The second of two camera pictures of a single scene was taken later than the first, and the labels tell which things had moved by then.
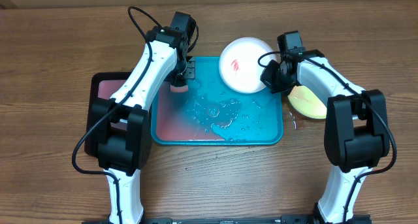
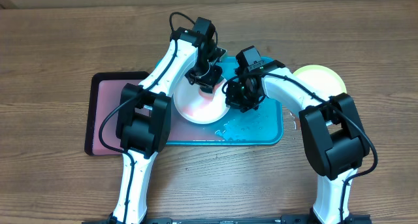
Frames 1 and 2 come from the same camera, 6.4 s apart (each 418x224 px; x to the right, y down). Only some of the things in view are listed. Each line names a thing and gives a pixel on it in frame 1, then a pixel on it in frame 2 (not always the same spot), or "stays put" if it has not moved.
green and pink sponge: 179,89 -> 208,96
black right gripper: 271,76 -> 236,98
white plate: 239,66 -> 196,108
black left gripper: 191,74 -> 211,82
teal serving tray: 211,112 stays put
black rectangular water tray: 102,85 stays put
